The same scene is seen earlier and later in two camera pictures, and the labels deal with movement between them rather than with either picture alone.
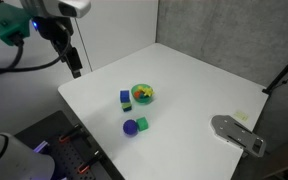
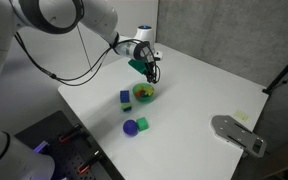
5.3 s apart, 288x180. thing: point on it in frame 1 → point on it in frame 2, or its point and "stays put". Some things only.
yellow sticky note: (241, 115) stays put
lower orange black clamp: (85, 166) stays put
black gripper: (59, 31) → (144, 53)
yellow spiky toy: (147, 91) stays put
